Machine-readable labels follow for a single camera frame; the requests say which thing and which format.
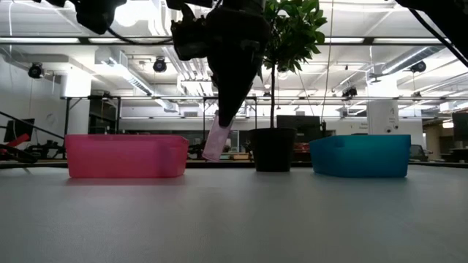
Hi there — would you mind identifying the white pillar box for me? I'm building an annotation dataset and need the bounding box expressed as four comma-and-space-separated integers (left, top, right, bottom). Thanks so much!
366, 100, 400, 136

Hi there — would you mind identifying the pink plastic bin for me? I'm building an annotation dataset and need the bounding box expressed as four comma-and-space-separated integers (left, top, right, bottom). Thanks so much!
64, 134, 189, 180

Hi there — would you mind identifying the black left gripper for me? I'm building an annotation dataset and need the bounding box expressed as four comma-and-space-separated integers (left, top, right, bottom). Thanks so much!
205, 6, 272, 127

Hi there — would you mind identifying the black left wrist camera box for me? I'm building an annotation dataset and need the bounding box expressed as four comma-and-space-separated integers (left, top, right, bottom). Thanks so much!
170, 18, 210, 62

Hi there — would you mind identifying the black computer monitor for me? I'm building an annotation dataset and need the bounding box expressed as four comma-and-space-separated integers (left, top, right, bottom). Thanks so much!
3, 118, 36, 143

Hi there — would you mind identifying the black screen behind pot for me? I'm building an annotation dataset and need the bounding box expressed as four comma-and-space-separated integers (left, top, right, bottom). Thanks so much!
276, 115, 326, 143

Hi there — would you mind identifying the red bar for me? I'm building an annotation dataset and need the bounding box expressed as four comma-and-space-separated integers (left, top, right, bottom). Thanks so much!
5, 133, 31, 148

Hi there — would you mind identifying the green leafy tree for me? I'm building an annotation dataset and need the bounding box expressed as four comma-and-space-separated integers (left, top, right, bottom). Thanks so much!
255, 0, 328, 129

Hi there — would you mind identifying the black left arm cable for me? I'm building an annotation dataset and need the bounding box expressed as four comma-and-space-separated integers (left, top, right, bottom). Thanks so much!
105, 27, 175, 47

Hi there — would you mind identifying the blue plastic bin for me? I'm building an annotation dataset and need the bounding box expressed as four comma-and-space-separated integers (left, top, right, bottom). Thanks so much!
309, 134, 412, 179

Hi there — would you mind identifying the black shelf rack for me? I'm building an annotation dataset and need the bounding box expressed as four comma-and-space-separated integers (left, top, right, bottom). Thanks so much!
87, 95, 122, 136

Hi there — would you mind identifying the thin black diagonal cable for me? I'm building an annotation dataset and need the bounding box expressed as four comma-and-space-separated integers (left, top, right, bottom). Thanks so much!
0, 110, 66, 140

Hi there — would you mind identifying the black metal frame stand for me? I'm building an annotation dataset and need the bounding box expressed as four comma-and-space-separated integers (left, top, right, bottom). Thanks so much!
202, 96, 258, 142

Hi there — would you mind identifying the tall pink pill bottle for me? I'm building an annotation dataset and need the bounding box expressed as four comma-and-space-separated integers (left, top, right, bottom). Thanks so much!
201, 112, 235, 163

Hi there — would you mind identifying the black ceiling spotlight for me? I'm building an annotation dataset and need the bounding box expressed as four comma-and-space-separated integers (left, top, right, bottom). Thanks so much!
28, 61, 45, 80
152, 56, 168, 74
409, 60, 427, 74

